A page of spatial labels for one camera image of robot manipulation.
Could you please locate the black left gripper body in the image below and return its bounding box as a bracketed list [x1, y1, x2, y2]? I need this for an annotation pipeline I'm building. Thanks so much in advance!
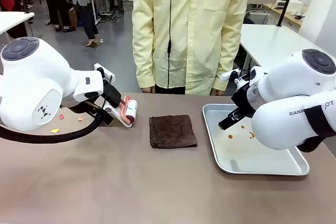
[104, 84, 123, 108]

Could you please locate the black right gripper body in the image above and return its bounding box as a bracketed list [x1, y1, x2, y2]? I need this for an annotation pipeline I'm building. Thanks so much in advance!
[230, 83, 256, 120]

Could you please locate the pink handled lint roller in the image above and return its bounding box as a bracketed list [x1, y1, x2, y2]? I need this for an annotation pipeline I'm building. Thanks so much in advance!
[119, 95, 138, 125]

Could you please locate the brown cloth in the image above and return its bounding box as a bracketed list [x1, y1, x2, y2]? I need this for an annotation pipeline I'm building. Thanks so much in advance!
[149, 114, 198, 149]

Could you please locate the white folding stand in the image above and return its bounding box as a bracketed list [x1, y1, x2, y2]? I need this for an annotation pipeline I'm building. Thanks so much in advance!
[103, 104, 133, 128]

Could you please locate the silver metal tray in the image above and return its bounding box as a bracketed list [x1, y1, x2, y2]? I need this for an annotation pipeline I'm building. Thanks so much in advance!
[202, 103, 310, 176]

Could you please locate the large white table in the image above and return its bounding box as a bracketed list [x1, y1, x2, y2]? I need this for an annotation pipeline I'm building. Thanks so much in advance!
[240, 24, 336, 69]

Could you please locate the person in yellow shirt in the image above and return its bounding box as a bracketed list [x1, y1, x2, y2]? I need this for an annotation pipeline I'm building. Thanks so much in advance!
[132, 0, 250, 96]

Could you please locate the cardboard box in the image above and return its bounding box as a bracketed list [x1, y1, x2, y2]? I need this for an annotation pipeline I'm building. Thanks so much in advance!
[59, 6, 78, 28]

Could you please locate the wooden workbench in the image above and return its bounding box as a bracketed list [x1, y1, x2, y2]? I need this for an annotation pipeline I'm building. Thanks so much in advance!
[262, 3, 302, 27]

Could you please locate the person in grey tunic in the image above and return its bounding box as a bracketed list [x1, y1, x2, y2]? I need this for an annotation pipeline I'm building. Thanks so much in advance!
[65, 0, 100, 47]

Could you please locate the white tissue box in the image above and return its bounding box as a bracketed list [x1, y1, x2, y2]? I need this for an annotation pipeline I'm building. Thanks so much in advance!
[288, 0, 303, 12]

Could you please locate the person in black trousers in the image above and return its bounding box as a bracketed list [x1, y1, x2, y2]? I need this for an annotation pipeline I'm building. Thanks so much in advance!
[36, 0, 71, 33]

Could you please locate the small white table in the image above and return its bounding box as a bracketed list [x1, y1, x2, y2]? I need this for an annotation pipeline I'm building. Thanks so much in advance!
[0, 11, 35, 38]

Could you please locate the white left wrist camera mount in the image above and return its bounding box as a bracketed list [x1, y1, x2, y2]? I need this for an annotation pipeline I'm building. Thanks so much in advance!
[93, 62, 116, 83]

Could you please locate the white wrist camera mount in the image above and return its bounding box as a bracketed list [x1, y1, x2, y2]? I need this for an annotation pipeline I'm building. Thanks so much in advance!
[93, 62, 116, 83]
[219, 68, 250, 86]

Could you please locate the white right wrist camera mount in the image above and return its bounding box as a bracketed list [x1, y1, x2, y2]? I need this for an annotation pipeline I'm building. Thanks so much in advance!
[219, 68, 250, 86]

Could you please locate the black braided cable hose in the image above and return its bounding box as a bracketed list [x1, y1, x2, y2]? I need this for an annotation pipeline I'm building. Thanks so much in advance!
[0, 74, 114, 145]

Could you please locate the black strap on arm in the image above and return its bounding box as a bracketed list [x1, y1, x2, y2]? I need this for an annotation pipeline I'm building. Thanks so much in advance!
[296, 104, 336, 153]

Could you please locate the black lanyard cable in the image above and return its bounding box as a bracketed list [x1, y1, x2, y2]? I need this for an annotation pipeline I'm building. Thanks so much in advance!
[167, 0, 173, 88]

